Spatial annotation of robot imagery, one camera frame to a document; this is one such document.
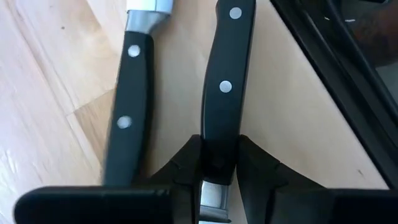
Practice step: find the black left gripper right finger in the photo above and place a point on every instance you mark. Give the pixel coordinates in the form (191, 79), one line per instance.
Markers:
(295, 205)

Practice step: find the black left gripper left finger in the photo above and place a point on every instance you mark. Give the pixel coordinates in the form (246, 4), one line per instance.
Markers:
(124, 205)

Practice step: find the black metal table frame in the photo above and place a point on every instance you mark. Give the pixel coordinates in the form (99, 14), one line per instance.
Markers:
(342, 62)

